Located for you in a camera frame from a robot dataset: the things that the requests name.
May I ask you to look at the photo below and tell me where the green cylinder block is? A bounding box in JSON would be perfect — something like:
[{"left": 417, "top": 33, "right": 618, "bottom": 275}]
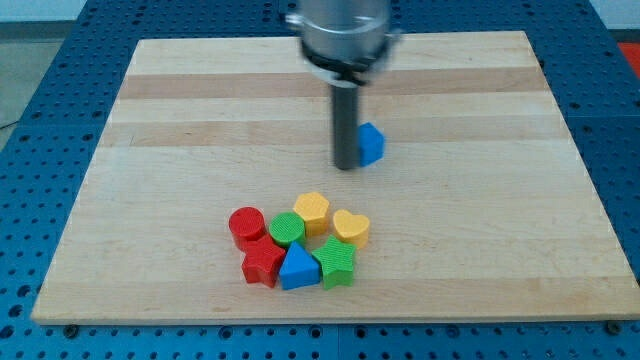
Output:
[{"left": 268, "top": 212, "right": 306, "bottom": 248}]

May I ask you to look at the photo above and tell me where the wooden board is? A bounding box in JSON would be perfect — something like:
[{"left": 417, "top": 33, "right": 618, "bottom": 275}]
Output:
[{"left": 32, "top": 31, "right": 639, "bottom": 325}]

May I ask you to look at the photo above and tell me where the blue cube block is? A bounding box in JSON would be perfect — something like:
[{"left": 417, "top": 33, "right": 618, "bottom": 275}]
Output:
[{"left": 358, "top": 122, "right": 385, "bottom": 167}]

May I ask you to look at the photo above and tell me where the green star block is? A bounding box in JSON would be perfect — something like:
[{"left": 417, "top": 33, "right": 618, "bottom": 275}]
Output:
[{"left": 312, "top": 235, "right": 357, "bottom": 290}]

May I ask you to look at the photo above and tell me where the red cylinder block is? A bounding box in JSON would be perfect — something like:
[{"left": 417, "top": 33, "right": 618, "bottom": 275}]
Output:
[{"left": 228, "top": 207, "right": 266, "bottom": 252}]

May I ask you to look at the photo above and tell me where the yellow heart block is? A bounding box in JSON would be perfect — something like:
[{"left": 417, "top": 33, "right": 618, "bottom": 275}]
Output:
[{"left": 332, "top": 209, "right": 370, "bottom": 249}]

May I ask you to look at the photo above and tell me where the red star block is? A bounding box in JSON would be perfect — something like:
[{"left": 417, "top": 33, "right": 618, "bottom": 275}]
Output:
[{"left": 241, "top": 234, "right": 286, "bottom": 288}]

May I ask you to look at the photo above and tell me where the yellow hexagon block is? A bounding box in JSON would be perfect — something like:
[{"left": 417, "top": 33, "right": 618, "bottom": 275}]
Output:
[{"left": 293, "top": 192, "right": 330, "bottom": 237}]

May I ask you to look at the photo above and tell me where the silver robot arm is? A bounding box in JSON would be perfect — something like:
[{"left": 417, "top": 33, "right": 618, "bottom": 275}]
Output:
[{"left": 285, "top": 0, "right": 399, "bottom": 170}]

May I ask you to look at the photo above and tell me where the blue triangle block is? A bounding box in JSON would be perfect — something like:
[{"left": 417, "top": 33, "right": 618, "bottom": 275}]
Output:
[{"left": 279, "top": 242, "right": 320, "bottom": 290}]

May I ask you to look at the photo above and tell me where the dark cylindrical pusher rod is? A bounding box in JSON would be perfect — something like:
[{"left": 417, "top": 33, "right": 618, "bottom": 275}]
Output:
[{"left": 331, "top": 86, "right": 359, "bottom": 170}]

